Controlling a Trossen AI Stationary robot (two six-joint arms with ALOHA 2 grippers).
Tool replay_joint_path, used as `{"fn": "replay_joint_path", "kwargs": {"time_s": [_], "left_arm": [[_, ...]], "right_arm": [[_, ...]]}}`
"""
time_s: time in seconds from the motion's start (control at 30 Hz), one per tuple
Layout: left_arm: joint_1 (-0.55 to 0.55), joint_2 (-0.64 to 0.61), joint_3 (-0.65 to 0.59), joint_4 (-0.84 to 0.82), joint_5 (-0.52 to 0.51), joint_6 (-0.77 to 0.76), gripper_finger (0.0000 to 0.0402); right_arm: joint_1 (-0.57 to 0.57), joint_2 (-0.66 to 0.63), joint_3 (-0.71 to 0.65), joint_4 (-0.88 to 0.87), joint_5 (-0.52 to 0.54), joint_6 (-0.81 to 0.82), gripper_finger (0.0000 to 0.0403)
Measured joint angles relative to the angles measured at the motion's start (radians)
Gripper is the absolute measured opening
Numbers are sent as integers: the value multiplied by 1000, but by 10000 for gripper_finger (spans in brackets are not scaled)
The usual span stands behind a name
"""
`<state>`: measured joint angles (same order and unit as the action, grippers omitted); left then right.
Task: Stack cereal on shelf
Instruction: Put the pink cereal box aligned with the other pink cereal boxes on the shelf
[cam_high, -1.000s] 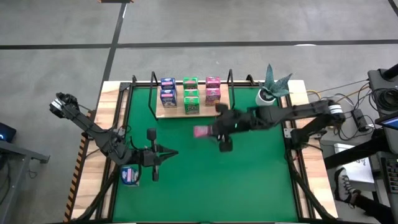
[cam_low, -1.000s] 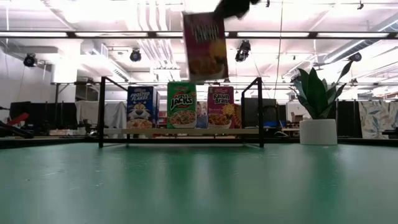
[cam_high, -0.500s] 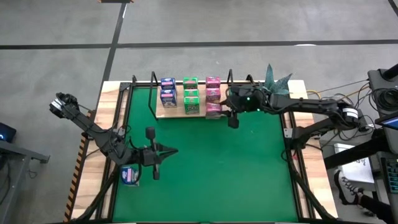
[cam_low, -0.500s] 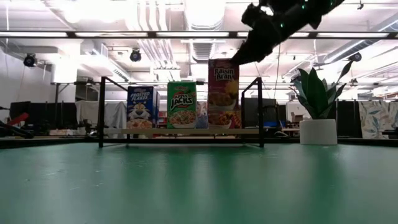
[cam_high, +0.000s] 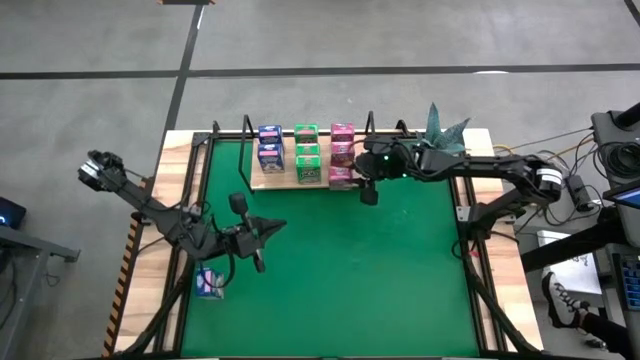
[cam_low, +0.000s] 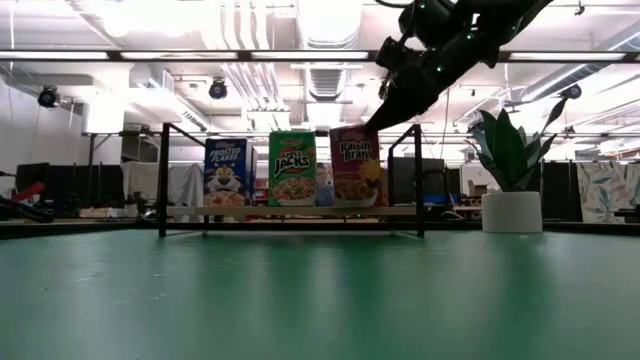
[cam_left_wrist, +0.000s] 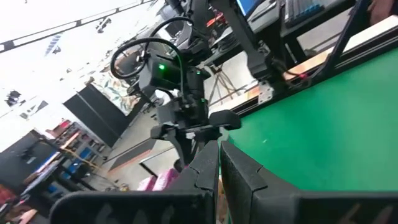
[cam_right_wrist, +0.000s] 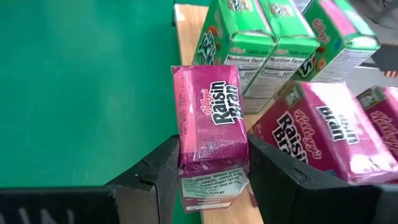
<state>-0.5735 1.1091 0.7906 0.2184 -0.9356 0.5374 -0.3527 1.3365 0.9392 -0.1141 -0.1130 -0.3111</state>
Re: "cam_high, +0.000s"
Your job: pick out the black equipment stand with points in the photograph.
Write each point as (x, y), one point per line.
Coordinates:
(617, 135)

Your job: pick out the blue Frosted Flakes cereal box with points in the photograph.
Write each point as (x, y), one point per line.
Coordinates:
(270, 133)
(205, 286)
(270, 159)

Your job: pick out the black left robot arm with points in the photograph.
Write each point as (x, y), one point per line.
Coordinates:
(150, 210)

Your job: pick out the green table mat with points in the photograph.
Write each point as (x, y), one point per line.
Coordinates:
(340, 300)

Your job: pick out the black yellow hazard tape strip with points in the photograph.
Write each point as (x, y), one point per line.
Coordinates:
(116, 310)

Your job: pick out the black keyboard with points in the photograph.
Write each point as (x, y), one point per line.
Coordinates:
(631, 280)

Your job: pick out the person's leg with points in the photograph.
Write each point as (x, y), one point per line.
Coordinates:
(607, 335)

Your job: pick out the black metal table frame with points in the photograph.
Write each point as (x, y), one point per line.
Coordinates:
(178, 320)

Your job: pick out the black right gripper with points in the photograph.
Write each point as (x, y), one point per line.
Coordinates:
(385, 165)

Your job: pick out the black device with blue light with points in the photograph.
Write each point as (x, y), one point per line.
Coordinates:
(12, 212)

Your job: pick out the artificial plant in white pot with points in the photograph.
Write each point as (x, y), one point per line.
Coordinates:
(440, 135)

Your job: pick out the black power adapter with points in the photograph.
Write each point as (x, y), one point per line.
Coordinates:
(580, 192)

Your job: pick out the green Apple Jacks cereal box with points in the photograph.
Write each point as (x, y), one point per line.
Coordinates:
(305, 132)
(307, 148)
(308, 170)

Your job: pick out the grey metal bracket plate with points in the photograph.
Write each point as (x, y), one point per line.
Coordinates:
(464, 213)

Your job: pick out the white printed sheet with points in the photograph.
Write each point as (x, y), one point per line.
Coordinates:
(570, 272)

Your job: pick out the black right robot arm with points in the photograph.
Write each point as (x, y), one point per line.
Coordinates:
(480, 165)

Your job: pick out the black monitor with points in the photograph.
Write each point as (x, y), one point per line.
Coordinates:
(627, 196)

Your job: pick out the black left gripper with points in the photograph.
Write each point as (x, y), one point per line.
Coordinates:
(245, 240)

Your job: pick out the pink Raisin Bran cereal box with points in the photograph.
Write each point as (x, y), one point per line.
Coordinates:
(340, 177)
(342, 152)
(342, 132)

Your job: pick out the wooden shelf with black frame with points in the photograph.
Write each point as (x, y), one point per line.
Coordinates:
(272, 181)

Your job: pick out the person's shoe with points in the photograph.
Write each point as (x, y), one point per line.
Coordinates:
(560, 302)

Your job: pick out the grey side table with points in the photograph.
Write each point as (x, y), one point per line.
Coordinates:
(30, 242)

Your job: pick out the black desk crossbar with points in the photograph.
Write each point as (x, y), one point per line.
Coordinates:
(565, 247)

